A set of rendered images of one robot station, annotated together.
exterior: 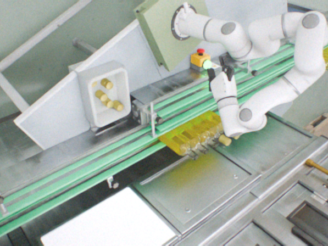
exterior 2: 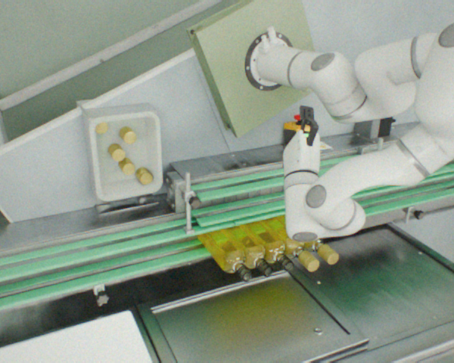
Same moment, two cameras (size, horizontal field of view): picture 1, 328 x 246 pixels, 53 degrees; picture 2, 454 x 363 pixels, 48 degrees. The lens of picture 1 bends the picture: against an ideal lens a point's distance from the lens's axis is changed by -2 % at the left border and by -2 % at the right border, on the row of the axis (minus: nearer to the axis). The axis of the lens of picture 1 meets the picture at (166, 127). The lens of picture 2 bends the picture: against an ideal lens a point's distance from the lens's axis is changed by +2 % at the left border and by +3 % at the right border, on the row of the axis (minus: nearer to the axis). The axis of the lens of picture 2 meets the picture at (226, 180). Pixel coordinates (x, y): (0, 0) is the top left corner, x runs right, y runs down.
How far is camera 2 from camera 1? 0.36 m
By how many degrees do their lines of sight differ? 16
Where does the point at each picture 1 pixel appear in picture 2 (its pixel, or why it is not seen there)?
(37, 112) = (6, 157)
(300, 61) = (424, 103)
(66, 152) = (41, 231)
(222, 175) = (295, 324)
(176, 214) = not seen: outside the picture
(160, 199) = (172, 340)
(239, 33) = (339, 70)
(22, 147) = not seen: hidden behind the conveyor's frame
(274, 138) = (418, 286)
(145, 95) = (193, 168)
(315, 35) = not seen: outside the picture
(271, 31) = (392, 63)
